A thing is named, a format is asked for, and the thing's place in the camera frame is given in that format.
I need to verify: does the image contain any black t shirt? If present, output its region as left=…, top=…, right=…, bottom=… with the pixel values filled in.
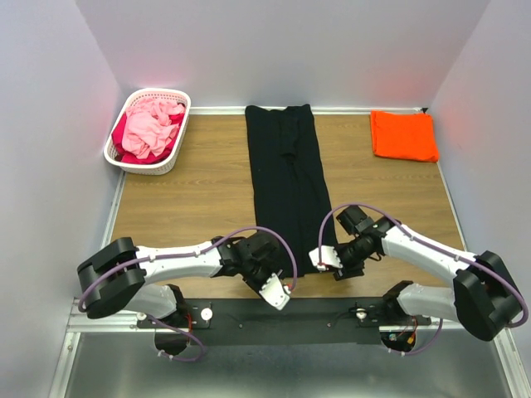
left=245, top=104, right=331, bottom=277

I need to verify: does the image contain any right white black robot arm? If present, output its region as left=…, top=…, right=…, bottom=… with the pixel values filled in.
left=318, top=204, right=529, bottom=342

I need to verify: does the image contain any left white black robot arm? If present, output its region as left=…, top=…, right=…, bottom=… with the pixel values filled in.
left=77, top=231, right=290, bottom=328

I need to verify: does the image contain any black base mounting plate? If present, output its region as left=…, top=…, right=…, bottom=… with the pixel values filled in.
left=136, top=296, right=435, bottom=347

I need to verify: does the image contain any folded orange t shirt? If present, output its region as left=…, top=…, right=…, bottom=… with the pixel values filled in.
left=370, top=110, right=440, bottom=163

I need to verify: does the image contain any white plastic laundry basket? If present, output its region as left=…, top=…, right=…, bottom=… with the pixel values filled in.
left=104, top=88, right=191, bottom=175

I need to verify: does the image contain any light pink t shirt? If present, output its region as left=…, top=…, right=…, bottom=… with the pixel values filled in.
left=120, top=97, right=187, bottom=164

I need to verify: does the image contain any magenta t shirt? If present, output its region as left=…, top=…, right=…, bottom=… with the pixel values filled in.
left=111, top=112, right=184, bottom=165

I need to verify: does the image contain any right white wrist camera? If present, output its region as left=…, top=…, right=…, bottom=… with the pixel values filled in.
left=309, top=245, right=343, bottom=272

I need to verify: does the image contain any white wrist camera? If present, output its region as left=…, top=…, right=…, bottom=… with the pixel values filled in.
left=258, top=274, right=290, bottom=311
left=309, top=245, right=343, bottom=272

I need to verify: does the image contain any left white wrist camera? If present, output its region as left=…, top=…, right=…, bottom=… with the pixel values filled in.
left=258, top=274, right=290, bottom=311

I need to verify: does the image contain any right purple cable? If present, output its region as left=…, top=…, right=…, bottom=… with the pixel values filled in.
left=313, top=202, right=530, bottom=357

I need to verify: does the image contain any purple cable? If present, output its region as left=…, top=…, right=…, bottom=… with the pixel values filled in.
left=313, top=202, right=530, bottom=357
left=77, top=226, right=298, bottom=362

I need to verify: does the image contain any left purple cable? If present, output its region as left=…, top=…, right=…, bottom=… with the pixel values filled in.
left=77, top=226, right=298, bottom=362

